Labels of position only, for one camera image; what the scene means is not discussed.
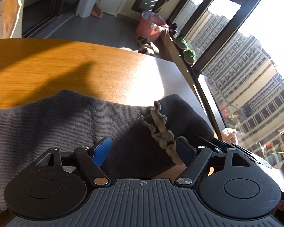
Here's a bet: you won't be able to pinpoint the pink plastic bucket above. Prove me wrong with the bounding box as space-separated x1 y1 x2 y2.
136 10 169 43

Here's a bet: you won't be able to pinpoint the green potted plant near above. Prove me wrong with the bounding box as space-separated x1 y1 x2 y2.
183 49 196 66

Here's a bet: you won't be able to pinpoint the green potted plant far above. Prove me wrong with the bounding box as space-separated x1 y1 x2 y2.
174 37 188 50

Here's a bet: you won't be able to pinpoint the dark grey knit pants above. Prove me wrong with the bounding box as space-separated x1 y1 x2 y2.
0 90 213 212

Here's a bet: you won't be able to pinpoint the white trash bin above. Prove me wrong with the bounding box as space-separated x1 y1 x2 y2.
75 0 96 18

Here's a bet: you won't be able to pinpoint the slippers on floor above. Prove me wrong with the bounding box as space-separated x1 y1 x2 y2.
136 36 159 55

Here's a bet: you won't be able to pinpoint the pink dustpan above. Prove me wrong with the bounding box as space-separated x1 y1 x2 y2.
90 4 103 19

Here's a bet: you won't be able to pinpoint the green potted plant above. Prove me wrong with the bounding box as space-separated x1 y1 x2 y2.
174 37 188 50
183 49 196 66

